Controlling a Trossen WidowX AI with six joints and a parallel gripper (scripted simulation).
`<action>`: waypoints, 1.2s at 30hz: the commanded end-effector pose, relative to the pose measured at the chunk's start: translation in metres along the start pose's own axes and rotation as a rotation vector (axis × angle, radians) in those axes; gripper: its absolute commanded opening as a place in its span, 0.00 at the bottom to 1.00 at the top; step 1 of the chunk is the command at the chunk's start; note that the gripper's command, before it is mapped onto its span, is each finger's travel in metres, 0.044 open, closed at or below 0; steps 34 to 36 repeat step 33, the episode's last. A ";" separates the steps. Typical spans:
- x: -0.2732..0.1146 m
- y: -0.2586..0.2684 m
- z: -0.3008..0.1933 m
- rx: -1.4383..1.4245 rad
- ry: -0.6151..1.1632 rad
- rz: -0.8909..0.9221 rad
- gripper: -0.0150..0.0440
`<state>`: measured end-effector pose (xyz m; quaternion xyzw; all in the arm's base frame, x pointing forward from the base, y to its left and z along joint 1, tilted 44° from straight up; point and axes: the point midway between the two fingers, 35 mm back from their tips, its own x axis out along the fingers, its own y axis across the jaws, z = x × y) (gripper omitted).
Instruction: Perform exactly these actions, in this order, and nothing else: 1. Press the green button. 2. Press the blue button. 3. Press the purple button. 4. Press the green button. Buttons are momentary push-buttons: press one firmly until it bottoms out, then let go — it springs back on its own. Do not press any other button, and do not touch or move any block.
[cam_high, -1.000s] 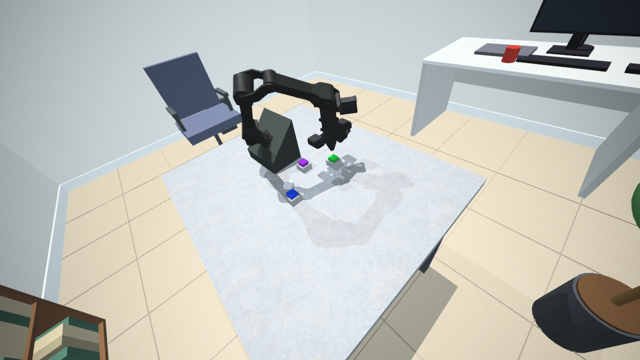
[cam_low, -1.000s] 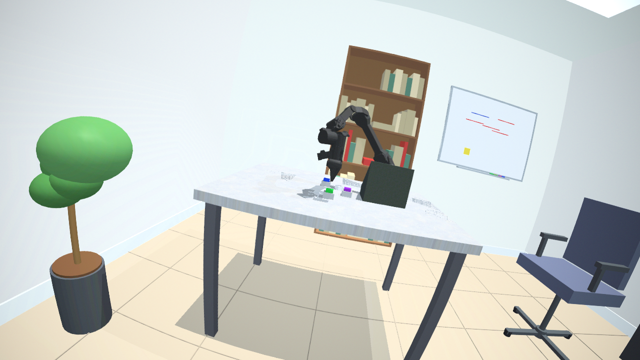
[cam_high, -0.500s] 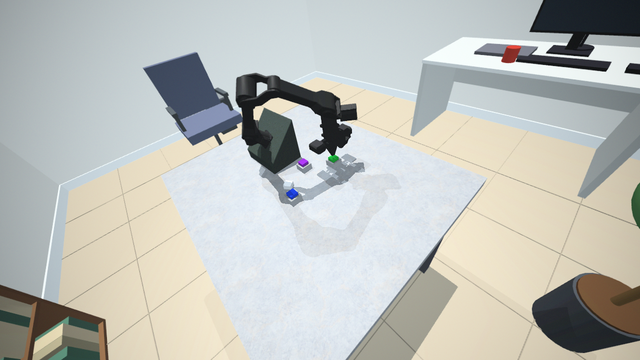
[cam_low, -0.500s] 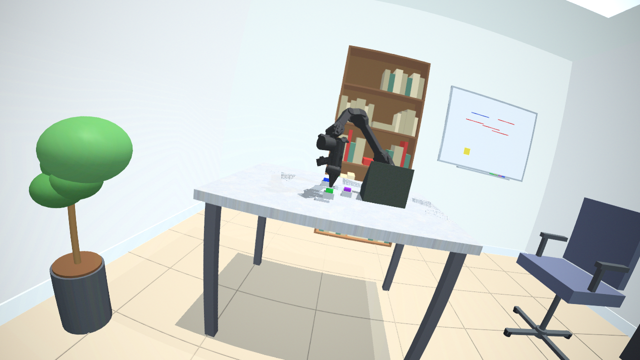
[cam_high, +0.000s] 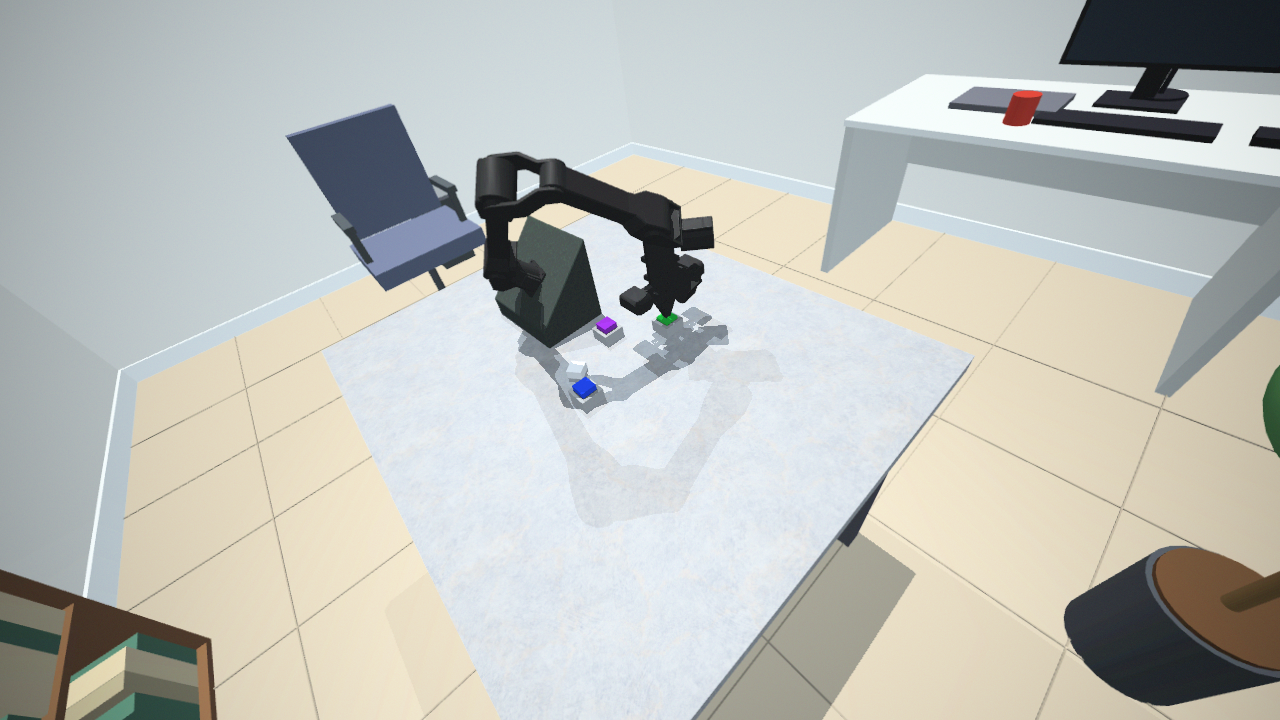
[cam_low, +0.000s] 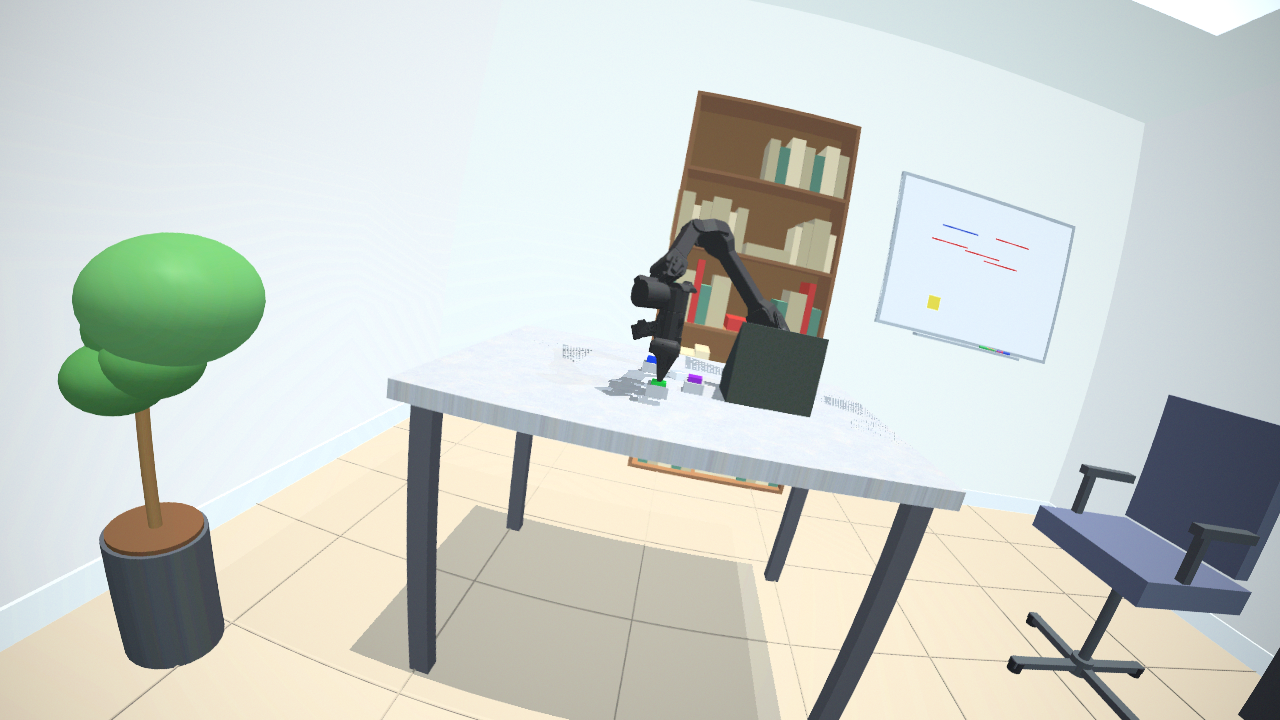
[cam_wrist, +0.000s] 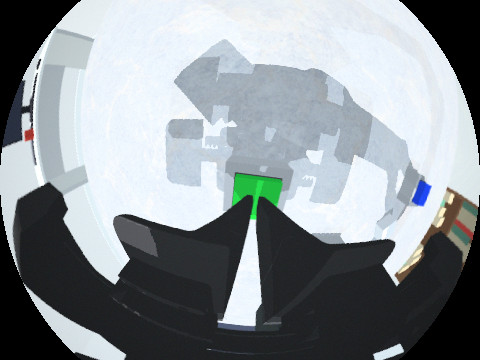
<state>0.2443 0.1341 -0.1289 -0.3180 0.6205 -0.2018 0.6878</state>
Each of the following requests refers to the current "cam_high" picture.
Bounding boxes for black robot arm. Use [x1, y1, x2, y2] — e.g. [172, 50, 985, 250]
[474, 152, 716, 304]

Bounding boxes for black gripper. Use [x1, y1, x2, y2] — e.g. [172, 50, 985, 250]
[620, 252, 705, 318]

